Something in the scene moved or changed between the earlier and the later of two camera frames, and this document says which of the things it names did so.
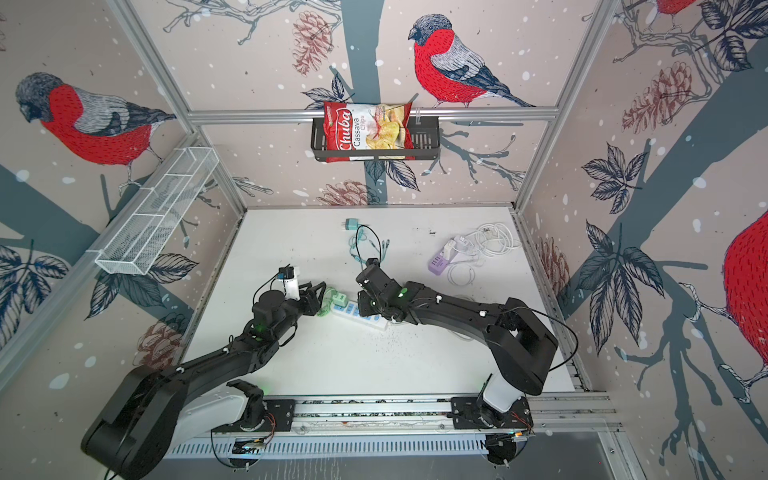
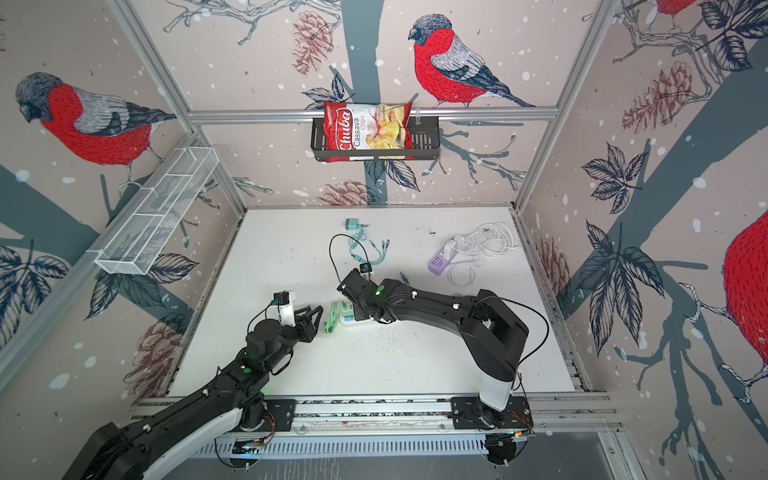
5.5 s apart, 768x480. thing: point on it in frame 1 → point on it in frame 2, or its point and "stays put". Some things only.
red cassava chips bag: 350,126 stays put
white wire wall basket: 135,243 stays put
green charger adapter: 329,293 → 336,308
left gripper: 310,301 → 305,326
